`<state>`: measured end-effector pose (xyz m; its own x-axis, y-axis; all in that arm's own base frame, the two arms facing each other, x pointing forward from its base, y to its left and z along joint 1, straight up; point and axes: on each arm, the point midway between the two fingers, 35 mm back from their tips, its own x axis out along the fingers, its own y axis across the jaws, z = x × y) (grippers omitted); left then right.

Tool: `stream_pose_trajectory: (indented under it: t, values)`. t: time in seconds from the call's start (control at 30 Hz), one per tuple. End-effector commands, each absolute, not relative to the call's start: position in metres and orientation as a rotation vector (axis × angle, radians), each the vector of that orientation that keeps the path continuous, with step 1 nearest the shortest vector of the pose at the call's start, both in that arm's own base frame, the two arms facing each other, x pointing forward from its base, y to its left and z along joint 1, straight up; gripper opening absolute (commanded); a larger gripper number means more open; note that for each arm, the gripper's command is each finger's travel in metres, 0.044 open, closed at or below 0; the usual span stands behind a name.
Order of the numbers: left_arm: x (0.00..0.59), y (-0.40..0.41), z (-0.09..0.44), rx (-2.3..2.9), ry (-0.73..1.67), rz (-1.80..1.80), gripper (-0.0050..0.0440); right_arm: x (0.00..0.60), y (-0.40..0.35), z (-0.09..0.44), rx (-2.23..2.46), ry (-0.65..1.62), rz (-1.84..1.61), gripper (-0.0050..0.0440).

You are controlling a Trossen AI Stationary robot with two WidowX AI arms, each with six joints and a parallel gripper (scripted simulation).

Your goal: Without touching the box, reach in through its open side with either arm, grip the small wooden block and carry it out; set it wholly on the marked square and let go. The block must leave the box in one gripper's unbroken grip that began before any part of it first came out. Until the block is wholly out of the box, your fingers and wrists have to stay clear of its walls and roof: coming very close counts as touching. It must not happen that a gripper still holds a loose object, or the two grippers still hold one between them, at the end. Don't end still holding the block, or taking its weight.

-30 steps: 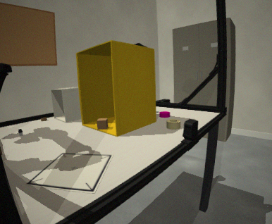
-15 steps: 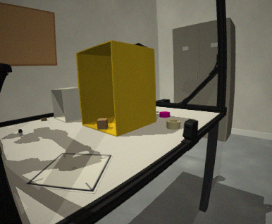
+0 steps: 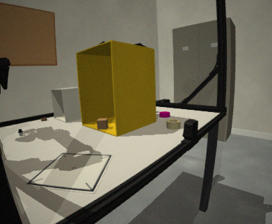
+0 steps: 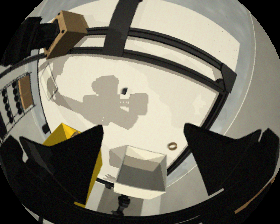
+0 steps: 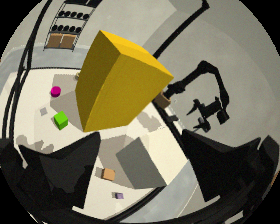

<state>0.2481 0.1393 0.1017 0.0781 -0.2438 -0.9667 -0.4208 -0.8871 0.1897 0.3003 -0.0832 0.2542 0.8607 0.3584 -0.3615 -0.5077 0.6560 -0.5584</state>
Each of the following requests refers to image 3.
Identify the black square outline on floor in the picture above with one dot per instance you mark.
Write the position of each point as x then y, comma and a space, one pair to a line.
73, 172

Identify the small brown wooden block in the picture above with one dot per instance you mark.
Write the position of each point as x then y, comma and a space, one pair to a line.
102, 123

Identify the yellow open-sided box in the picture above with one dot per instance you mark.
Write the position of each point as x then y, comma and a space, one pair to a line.
132, 95

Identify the cream box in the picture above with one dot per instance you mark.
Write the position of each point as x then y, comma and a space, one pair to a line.
68, 108

